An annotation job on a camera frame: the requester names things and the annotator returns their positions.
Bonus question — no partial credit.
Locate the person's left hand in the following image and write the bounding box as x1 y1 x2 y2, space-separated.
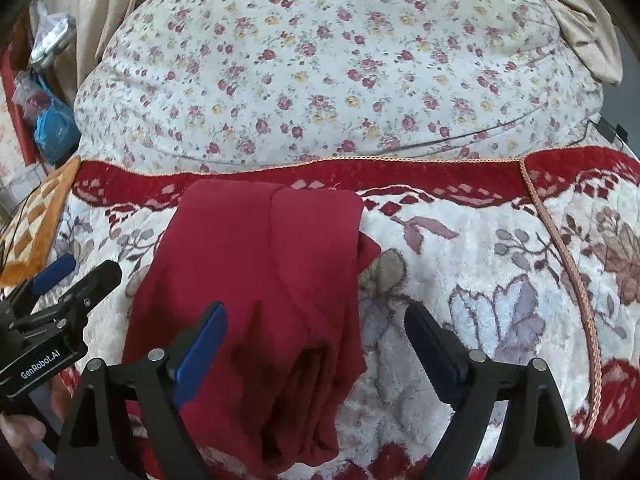
0 412 49 457

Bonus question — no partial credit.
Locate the clear plastic bag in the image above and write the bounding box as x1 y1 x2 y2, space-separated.
12 70 57 122
27 2 77 69

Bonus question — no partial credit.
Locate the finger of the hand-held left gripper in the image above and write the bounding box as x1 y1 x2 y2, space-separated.
0 253 77 314
20 261 124 320

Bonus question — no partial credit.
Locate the red garment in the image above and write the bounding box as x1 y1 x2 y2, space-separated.
122 180 384 479

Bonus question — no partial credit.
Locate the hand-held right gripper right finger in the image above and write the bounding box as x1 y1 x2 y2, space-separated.
404 303 581 480

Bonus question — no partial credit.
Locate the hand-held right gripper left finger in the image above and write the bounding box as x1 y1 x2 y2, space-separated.
55 301 229 480

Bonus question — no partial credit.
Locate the red white floral blanket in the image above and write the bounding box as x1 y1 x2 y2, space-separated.
0 145 640 480

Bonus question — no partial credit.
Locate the black charger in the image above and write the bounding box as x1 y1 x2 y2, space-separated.
597 117 629 144

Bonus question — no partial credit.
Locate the white floral pillow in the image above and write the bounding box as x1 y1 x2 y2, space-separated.
72 0 607 176

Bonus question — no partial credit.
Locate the beige curtain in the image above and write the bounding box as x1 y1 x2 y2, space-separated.
42 0 166 107
500 0 624 87

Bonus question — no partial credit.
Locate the blue plastic packet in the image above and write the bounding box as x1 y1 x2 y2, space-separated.
34 97 82 162

